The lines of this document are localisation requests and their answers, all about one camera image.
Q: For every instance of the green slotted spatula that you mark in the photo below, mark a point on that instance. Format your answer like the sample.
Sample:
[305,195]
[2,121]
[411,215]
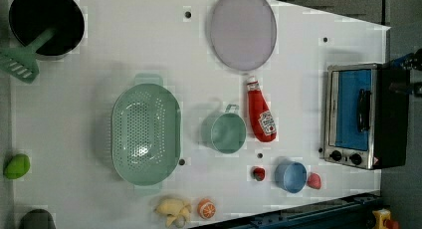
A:
[21,62]

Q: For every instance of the dark grey cylinder object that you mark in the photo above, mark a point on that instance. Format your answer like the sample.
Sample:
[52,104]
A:
[37,219]

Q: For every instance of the lavender round plate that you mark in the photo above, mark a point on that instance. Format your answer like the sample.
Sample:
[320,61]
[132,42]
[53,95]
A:
[243,33]

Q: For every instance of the orange slice plush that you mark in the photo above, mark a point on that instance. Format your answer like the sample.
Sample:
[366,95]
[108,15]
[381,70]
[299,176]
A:
[206,208]

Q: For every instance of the yellow plush banana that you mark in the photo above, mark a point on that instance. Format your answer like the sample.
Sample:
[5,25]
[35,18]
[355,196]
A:
[176,211]

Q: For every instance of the red plush ketchup bottle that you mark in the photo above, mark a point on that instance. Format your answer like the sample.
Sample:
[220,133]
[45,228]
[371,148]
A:
[261,119]

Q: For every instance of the green cup with handle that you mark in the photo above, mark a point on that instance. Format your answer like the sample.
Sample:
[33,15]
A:
[224,131]

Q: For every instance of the green plush fruit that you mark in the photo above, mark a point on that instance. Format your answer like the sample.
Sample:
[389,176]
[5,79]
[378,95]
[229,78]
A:
[17,167]

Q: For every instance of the blue cup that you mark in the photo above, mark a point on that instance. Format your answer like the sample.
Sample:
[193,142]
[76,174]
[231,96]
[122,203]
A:
[291,176]

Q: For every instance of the small red strawberry toy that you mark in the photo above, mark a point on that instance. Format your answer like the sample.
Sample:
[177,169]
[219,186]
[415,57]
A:
[259,173]

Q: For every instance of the silver black toaster oven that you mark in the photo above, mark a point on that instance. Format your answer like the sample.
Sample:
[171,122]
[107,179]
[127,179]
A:
[366,116]

